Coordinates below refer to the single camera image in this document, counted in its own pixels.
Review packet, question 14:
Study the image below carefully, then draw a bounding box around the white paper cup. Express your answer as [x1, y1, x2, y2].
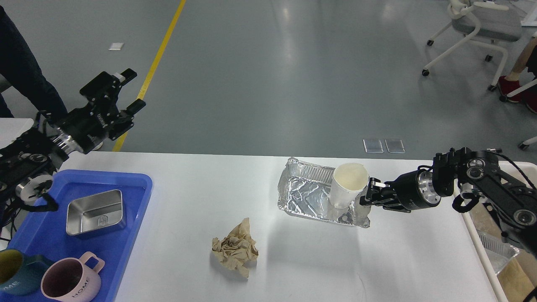
[328, 163, 370, 209]

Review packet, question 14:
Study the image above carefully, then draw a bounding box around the blue HOME mug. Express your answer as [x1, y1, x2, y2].
[0, 249, 54, 296]

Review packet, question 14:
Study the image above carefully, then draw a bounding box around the square stainless steel tray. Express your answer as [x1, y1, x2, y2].
[65, 189, 127, 238]

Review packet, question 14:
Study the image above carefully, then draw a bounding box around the crumpled brown paper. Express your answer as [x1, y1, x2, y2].
[211, 217, 259, 279]

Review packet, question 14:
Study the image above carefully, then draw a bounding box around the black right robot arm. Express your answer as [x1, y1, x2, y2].
[360, 147, 537, 256]

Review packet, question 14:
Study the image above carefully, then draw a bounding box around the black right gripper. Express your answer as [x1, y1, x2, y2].
[360, 169, 441, 213]

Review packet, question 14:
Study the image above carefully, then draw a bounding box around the white plastic bin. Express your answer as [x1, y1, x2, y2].
[457, 161, 537, 302]

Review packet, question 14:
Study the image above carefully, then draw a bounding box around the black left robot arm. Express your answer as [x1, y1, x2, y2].
[0, 68, 146, 227]

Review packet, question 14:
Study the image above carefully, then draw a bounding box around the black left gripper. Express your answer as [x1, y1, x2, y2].
[52, 68, 146, 155]

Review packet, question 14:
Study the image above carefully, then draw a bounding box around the person in dark jeans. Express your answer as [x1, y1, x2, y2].
[0, 7, 68, 122]

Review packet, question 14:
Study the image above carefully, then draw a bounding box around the clear floor plate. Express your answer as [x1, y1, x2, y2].
[363, 139, 384, 154]
[384, 139, 405, 154]

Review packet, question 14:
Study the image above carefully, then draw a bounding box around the pink HOME mug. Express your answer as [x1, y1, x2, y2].
[40, 252, 105, 302]

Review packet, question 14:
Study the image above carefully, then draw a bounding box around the aluminium foil container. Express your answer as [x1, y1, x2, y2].
[277, 157, 371, 228]

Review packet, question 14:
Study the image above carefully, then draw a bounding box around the blue plastic tray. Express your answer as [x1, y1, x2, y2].
[6, 169, 153, 302]

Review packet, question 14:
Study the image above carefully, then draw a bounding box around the white office chair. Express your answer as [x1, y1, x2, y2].
[421, 0, 522, 91]

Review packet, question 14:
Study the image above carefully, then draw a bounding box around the clear floor plate right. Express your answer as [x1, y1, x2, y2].
[384, 139, 405, 154]

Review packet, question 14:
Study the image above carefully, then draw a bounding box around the white side table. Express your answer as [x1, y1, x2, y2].
[0, 118, 34, 148]

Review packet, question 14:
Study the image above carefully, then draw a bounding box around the clear floor plate left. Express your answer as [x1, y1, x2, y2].
[363, 139, 384, 154]

